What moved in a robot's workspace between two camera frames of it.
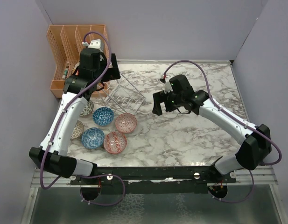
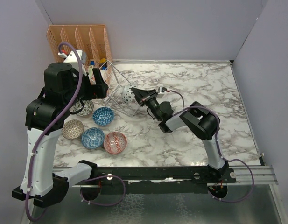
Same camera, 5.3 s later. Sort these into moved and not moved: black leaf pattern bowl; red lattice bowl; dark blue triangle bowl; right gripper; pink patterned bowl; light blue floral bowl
Moved: pink patterned bowl; right gripper
Not moved: red lattice bowl; black leaf pattern bowl; dark blue triangle bowl; light blue floral bowl
